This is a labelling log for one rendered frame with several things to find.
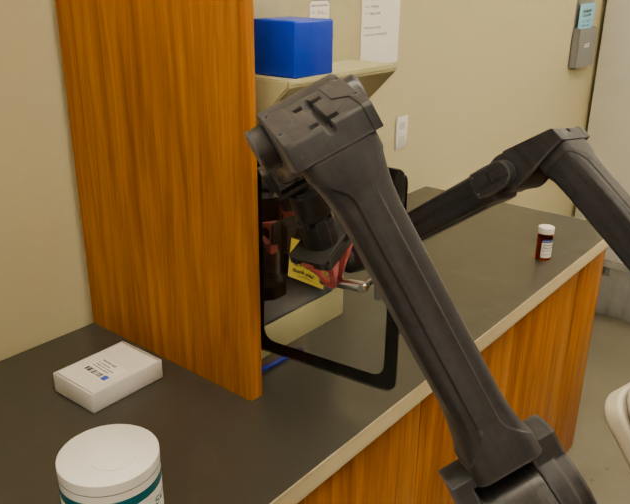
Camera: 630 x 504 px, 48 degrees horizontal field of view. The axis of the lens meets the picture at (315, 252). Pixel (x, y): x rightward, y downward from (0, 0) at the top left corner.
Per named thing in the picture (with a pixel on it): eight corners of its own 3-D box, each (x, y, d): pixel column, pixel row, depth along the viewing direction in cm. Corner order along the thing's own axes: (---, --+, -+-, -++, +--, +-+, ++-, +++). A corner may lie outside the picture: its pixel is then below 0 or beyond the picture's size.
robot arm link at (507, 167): (515, 187, 100) (557, 180, 107) (500, 150, 101) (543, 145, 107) (337, 278, 132) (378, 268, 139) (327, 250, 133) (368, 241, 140)
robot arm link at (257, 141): (271, 179, 61) (380, 118, 61) (238, 120, 60) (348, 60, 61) (268, 198, 103) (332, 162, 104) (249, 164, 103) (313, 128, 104)
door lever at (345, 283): (334, 277, 122) (333, 263, 121) (383, 286, 117) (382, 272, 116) (317, 288, 118) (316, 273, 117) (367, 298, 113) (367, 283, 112)
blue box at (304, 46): (251, 73, 121) (249, 18, 118) (289, 68, 128) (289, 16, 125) (295, 79, 115) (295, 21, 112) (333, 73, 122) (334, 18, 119)
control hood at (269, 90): (238, 133, 123) (236, 75, 119) (349, 108, 147) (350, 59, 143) (288, 143, 116) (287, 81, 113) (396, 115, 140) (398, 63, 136)
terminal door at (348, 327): (256, 345, 139) (250, 144, 124) (395, 392, 124) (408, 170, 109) (253, 347, 138) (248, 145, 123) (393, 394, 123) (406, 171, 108)
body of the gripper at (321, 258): (290, 264, 111) (277, 229, 106) (323, 223, 116) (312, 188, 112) (324, 273, 107) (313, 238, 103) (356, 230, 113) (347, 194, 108)
